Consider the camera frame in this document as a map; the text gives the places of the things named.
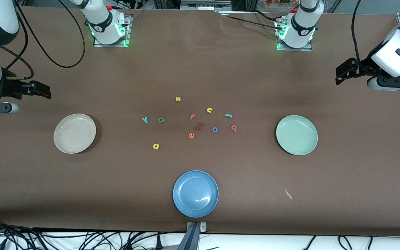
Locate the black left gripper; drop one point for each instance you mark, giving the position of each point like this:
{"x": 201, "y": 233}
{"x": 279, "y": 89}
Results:
{"x": 364, "y": 67}

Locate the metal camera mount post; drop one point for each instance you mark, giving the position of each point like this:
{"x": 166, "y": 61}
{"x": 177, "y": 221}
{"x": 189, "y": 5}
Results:
{"x": 193, "y": 239}

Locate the beige round plate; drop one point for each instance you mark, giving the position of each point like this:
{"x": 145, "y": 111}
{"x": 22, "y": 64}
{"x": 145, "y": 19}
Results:
{"x": 75, "y": 133}

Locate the pink letter p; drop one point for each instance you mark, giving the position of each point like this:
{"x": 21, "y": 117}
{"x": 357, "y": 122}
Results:
{"x": 235, "y": 130}

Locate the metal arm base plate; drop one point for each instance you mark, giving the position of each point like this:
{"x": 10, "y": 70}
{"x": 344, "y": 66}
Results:
{"x": 295, "y": 49}
{"x": 111, "y": 45}

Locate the blue round plate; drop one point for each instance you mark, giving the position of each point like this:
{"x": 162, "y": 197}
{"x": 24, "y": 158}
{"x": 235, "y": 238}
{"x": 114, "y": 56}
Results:
{"x": 195, "y": 193}

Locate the green letter g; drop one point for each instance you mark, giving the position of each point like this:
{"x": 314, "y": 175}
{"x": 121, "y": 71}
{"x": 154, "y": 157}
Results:
{"x": 159, "y": 121}

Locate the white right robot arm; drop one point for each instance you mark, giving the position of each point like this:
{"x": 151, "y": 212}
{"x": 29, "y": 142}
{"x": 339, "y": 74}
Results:
{"x": 106, "y": 24}

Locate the brown table cover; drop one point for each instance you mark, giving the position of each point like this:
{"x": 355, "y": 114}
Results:
{"x": 200, "y": 69}

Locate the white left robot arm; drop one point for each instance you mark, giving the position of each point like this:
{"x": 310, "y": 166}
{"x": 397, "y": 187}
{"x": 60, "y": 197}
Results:
{"x": 300, "y": 24}

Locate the white paper scrap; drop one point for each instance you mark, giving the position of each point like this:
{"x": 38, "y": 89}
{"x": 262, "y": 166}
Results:
{"x": 288, "y": 194}

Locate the grey power strip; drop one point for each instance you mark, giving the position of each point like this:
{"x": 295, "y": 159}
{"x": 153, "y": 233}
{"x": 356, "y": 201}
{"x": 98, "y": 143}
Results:
{"x": 205, "y": 5}

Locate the orange artificial flowers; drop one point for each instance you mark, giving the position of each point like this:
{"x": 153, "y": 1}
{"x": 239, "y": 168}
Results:
{"x": 273, "y": 3}

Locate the green round plate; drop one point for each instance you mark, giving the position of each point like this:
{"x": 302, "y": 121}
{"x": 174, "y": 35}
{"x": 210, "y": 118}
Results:
{"x": 297, "y": 135}

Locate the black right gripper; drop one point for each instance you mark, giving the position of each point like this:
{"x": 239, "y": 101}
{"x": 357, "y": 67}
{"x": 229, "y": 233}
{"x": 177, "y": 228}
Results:
{"x": 9, "y": 87}

